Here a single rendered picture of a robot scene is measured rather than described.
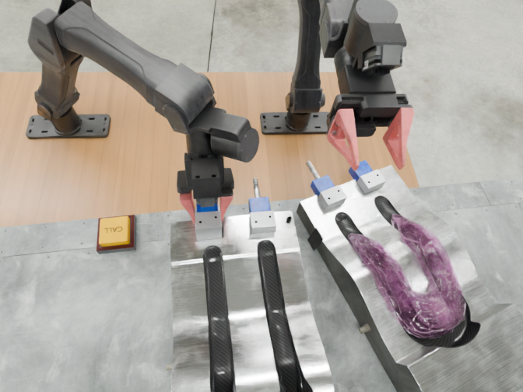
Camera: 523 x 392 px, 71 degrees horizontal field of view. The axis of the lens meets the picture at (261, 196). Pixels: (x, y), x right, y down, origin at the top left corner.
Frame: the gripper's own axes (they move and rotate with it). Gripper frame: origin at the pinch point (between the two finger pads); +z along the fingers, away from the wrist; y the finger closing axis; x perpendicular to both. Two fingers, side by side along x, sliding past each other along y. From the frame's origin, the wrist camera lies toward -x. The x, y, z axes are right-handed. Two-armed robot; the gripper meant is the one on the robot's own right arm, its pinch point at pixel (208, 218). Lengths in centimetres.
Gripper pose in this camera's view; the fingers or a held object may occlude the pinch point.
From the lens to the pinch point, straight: 73.4
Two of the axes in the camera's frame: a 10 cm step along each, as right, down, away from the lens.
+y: 9.9, -0.7, 1.5
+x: -1.7, -5.0, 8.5
